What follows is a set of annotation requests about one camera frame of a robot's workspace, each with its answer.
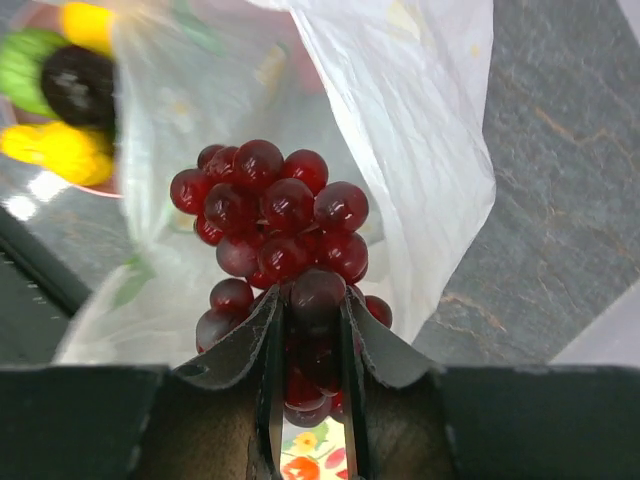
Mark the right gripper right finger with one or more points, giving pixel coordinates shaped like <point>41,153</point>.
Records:
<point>408,417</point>

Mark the orange floral cloth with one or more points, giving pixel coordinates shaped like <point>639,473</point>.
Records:
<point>316,453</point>

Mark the dark red fake grapes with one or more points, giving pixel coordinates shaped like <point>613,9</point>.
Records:
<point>277,220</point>

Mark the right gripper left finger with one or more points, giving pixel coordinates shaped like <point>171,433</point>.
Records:
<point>214,417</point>

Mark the white plastic bag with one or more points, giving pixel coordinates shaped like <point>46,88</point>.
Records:
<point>390,93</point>

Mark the pink plate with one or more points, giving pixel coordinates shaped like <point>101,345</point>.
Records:
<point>13,115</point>

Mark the yellow fake lemon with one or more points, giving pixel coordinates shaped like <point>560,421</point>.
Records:
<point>88,26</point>

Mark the yellow orange fake fruit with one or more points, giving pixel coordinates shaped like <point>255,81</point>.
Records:
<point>81,157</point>

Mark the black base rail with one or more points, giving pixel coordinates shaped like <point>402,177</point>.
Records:
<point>39,296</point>

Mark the light green fake fruit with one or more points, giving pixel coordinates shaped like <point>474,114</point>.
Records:
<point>23,53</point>

